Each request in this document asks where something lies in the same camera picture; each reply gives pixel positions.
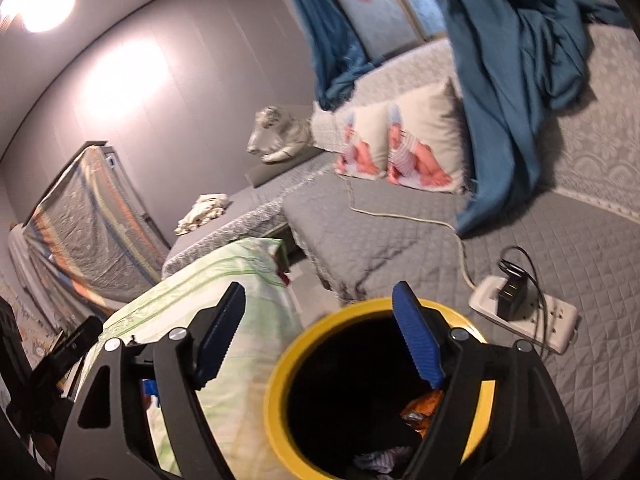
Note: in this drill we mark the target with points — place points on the yellow round bin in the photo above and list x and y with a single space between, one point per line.
280 360

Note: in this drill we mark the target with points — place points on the small baby print pillow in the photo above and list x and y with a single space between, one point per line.
367 130

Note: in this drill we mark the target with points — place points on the white power strip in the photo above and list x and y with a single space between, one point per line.
550 316

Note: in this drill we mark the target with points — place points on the narrow blue curtain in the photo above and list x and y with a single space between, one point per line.
320 35

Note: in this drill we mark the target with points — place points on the striped paper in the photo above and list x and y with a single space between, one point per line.
380 462

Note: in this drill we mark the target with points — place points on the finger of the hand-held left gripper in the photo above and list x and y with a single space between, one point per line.
150 392
80 340

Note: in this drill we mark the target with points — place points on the wide blue curtain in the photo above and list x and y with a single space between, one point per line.
510 85

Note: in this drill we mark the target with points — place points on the rack under striped cloth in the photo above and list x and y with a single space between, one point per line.
85 230

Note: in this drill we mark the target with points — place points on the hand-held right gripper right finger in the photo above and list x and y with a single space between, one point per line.
417 335

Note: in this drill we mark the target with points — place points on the white tiger plush toy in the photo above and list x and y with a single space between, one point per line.
280 132

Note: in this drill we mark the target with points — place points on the crumpled cream cloth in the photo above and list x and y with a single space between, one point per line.
202 212

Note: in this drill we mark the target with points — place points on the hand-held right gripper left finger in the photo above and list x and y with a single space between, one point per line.
220 330

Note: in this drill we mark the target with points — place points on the grey bolster cushion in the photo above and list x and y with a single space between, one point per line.
270 172

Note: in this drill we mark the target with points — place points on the large baby print pillow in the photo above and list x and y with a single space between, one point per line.
430 125

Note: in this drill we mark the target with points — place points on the orange snack wrapper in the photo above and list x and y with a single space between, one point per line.
420 410

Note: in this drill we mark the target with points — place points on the green floral blanket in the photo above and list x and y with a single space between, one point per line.
240 285

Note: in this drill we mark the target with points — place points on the grey low bed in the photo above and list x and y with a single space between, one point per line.
235 212

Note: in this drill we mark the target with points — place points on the frosted window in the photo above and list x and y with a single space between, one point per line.
380 5

